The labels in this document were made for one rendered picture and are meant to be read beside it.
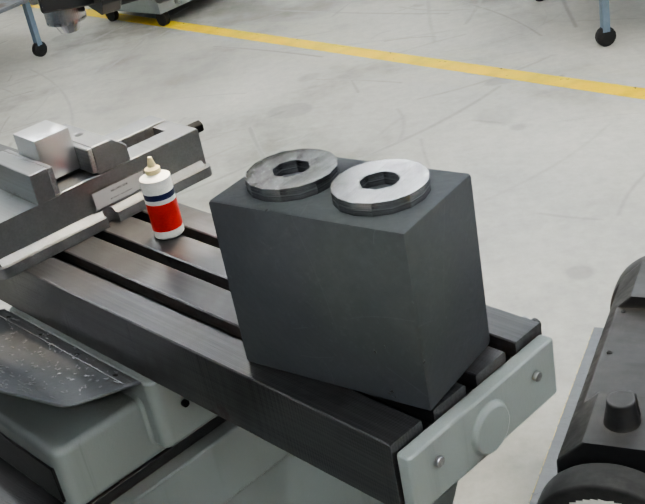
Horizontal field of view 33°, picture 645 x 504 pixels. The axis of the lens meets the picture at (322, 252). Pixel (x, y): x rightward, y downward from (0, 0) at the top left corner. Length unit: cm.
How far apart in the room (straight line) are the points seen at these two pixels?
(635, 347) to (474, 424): 62
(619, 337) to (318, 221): 78
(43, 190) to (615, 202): 217
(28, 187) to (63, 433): 33
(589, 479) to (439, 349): 45
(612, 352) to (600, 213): 165
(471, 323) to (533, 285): 188
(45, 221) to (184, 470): 37
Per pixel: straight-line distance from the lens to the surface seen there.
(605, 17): 450
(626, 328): 165
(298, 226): 96
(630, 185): 338
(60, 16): 129
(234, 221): 101
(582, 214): 323
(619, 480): 138
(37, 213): 144
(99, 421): 129
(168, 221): 139
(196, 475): 139
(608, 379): 155
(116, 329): 128
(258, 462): 146
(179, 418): 131
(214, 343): 116
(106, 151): 147
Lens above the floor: 151
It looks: 28 degrees down
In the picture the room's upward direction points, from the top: 11 degrees counter-clockwise
